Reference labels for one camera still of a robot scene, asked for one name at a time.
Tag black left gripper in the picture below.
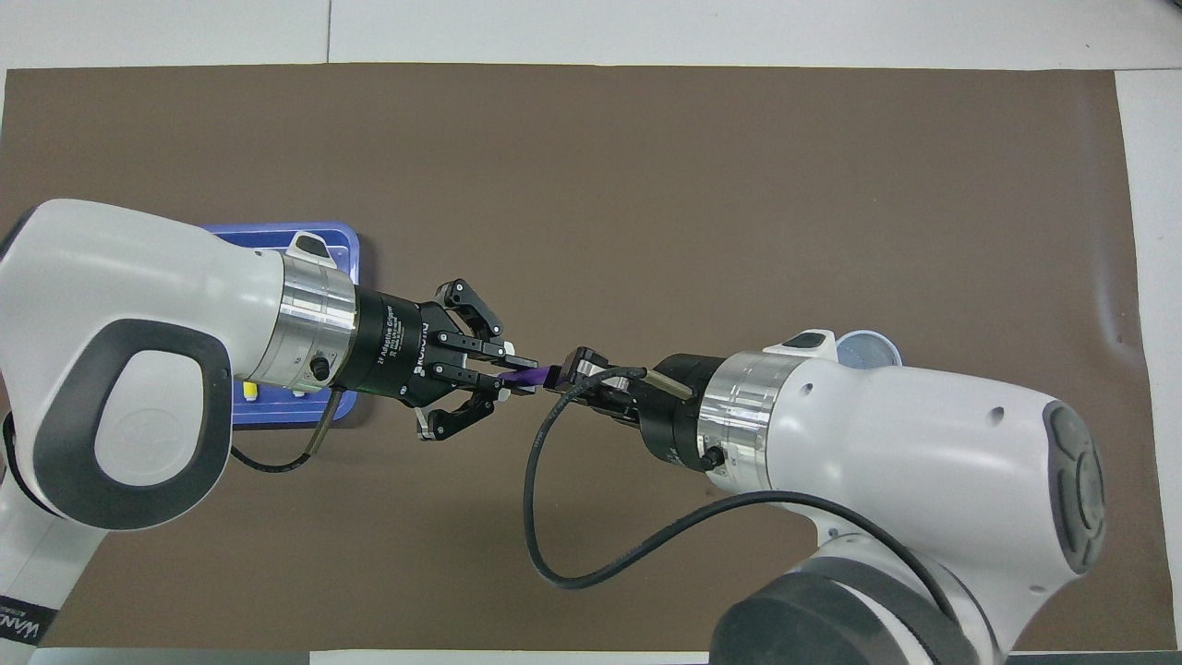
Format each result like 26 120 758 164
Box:
344 279 541 441

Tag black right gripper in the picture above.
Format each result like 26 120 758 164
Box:
557 346 726 472

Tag brown table mat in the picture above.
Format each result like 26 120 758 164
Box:
0 63 1178 652

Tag blue plastic tray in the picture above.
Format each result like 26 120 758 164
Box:
199 222 361 428

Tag translucent plastic cup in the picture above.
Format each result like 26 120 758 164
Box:
836 330 904 370

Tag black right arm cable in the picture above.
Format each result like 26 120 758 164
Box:
524 367 957 620

